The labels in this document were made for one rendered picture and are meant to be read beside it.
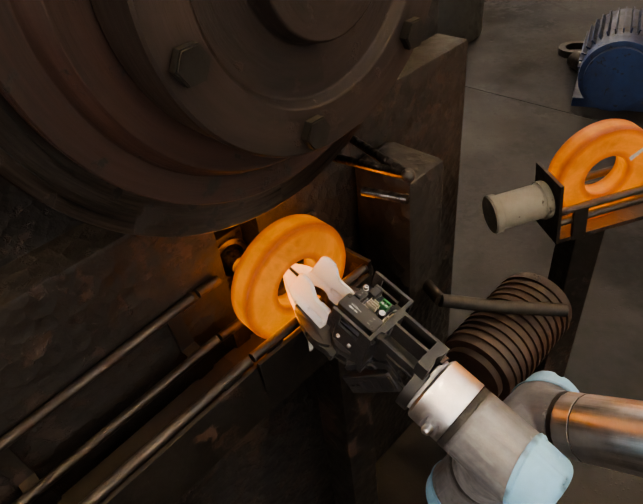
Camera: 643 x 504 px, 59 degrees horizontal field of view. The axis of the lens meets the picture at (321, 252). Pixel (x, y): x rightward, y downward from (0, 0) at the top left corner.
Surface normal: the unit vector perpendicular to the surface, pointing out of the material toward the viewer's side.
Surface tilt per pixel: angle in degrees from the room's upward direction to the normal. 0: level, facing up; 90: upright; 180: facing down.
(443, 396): 35
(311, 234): 90
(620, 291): 0
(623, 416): 39
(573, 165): 90
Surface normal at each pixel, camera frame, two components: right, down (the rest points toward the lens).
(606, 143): 0.18, 0.62
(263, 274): 0.68, 0.42
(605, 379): -0.10, -0.76
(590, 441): -0.86, 0.03
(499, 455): -0.30, -0.21
